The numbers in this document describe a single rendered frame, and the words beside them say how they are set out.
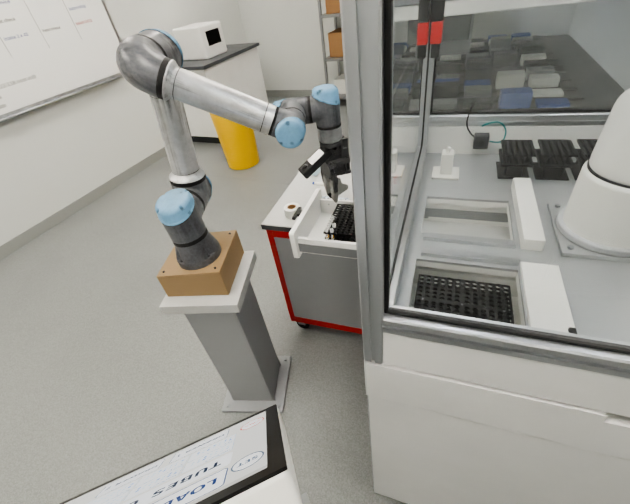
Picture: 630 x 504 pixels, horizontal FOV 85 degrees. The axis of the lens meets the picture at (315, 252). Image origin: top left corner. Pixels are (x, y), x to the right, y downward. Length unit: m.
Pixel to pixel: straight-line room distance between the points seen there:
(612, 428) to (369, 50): 0.73
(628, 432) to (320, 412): 1.20
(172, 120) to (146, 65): 0.21
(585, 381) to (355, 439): 1.14
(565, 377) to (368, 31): 0.59
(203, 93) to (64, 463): 1.77
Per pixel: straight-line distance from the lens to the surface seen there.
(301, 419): 1.76
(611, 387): 0.74
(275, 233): 1.51
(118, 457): 2.02
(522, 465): 1.04
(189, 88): 0.95
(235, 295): 1.21
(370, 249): 0.52
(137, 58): 0.98
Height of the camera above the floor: 1.58
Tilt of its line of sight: 40 degrees down
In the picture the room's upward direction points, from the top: 10 degrees counter-clockwise
